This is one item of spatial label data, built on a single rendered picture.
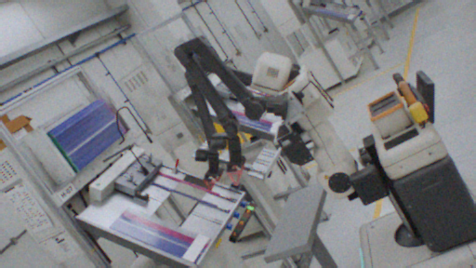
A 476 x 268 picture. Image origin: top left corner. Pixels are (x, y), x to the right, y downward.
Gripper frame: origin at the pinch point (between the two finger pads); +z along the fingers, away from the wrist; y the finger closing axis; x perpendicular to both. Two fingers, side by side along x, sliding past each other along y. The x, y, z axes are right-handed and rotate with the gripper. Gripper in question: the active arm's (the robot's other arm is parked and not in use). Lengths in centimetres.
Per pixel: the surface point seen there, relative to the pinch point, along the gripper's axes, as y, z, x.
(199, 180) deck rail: -18.6, 13.5, -17.5
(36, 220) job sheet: 50, 17, -87
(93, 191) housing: 31, 1, -59
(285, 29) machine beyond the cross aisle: -450, 39, -82
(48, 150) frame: 39, -25, -78
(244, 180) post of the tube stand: -45, 24, 3
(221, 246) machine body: -11, 54, 1
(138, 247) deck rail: 49, 13, -20
